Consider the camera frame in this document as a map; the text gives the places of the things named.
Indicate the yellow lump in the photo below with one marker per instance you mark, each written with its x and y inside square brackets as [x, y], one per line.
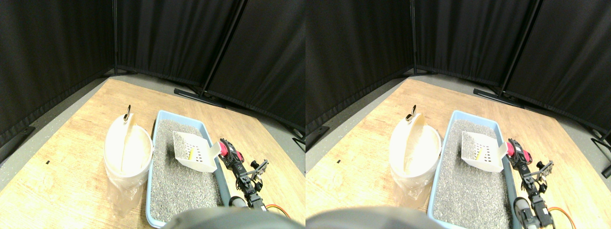
[478, 154]
[191, 153]

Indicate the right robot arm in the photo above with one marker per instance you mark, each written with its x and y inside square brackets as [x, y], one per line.
[537, 200]
[250, 191]

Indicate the black curtain stand foot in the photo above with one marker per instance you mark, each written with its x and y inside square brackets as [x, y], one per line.
[195, 97]
[315, 137]
[496, 98]
[607, 169]
[300, 139]

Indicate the blue litter tray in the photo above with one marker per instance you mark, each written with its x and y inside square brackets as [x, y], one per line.
[167, 191]
[453, 191]

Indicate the white bin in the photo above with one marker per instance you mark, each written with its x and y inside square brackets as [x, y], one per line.
[136, 152]
[422, 152]

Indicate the black curtain stand pole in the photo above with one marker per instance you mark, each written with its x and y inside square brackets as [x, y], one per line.
[115, 38]
[225, 47]
[521, 47]
[414, 38]

